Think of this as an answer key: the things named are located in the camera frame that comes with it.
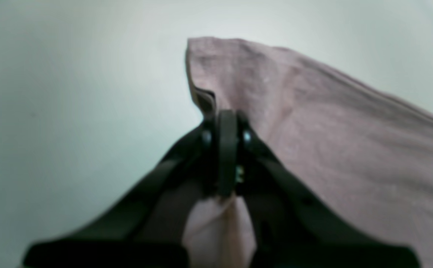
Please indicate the mauve t-shirt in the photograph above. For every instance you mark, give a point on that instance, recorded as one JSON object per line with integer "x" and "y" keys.
{"x": 367, "y": 154}

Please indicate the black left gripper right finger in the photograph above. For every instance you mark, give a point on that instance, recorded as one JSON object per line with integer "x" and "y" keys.
{"x": 292, "y": 227}

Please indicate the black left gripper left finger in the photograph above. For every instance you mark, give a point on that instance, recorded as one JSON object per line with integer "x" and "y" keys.
{"x": 144, "y": 228}

